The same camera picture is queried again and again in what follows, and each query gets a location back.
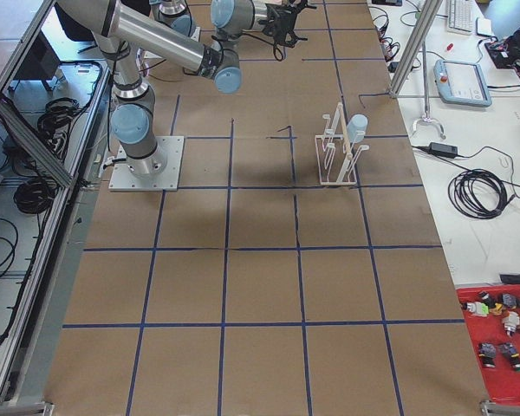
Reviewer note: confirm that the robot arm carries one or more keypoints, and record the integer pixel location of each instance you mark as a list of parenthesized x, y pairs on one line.
[(233, 19), (166, 29)]

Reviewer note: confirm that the aluminium frame post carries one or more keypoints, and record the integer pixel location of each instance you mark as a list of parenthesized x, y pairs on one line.
[(418, 35)]

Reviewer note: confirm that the white wire cup rack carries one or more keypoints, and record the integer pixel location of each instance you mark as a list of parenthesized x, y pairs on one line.
[(336, 157)]

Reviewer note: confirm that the black power adapter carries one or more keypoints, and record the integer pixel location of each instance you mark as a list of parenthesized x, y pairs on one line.
[(443, 150)]

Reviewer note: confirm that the white keyboard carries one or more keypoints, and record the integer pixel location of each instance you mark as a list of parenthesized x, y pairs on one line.
[(459, 16)]

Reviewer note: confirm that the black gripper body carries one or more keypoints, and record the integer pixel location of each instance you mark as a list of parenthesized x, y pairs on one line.
[(272, 17)]

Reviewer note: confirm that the red parts tray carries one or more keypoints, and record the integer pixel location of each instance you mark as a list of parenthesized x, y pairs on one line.
[(492, 316)]

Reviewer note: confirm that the grey teach pendant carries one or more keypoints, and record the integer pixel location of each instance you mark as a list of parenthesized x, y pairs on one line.
[(461, 83)]

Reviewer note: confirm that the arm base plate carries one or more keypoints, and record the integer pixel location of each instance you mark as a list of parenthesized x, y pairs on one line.
[(160, 171)]

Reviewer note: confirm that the light blue ikea cup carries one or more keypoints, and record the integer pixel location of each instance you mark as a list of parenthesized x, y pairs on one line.
[(356, 128)]

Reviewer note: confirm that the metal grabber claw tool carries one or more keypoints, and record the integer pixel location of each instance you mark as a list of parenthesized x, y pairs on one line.
[(426, 119)]

